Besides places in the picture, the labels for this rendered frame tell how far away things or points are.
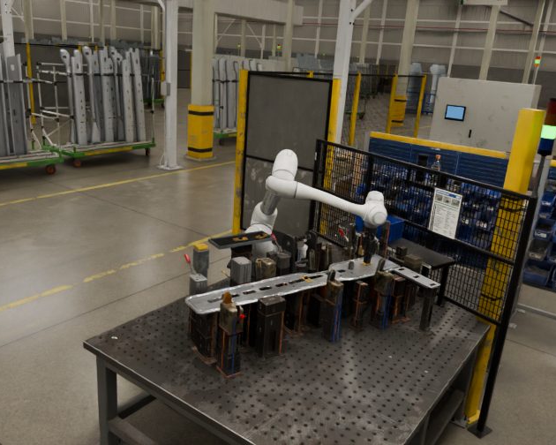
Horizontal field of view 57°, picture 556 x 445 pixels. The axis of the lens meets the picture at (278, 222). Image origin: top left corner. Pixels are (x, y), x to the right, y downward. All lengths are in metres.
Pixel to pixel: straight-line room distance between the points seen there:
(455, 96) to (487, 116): 0.65
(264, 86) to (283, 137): 0.59
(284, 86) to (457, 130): 4.88
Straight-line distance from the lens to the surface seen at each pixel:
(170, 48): 9.69
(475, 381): 3.69
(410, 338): 3.12
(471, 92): 9.77
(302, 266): 3.14
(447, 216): 3.46
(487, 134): 9.72
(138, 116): 10.86
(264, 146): 5.84
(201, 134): 10.66
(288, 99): 5.59
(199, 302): 2.61
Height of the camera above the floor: 2.19
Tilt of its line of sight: 18 degrees down
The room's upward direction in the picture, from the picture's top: 4 degrees clockwise
